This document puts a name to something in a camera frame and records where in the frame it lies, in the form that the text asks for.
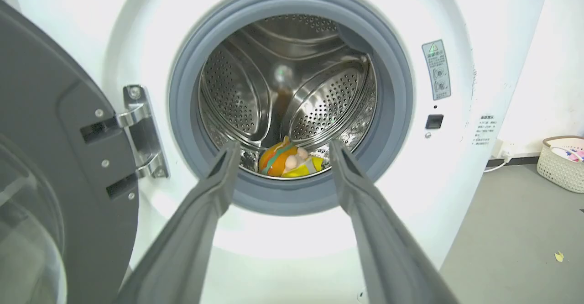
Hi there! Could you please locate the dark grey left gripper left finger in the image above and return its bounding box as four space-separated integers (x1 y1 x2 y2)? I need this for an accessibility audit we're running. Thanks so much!
114 142 241 304

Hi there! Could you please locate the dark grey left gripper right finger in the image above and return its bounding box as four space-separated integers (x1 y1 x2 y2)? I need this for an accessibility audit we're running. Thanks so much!
328 140 459 304

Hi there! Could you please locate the orange yellow plush toy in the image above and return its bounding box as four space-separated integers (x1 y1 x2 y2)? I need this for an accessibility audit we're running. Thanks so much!
258 136 324 178

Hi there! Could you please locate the grey washing machine door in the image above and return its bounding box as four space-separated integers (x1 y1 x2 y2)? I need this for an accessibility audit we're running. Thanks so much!
0 0 140 304

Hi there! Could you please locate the white front-load washing machine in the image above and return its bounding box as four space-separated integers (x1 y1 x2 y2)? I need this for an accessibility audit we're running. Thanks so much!
9 0 553 304

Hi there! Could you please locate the beige woven laundry basket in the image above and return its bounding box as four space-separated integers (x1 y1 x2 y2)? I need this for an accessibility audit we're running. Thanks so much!
537 136 584 194

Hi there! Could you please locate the pink white plush toy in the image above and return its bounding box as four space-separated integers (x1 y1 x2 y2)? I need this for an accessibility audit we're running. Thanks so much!
551 146 584 162

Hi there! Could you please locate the chrome door hinge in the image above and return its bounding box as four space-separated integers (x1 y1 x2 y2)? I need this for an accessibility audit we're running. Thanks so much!
115 84 169 179

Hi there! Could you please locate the white power cable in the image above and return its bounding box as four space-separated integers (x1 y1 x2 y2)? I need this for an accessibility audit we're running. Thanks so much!
484 151 514 173

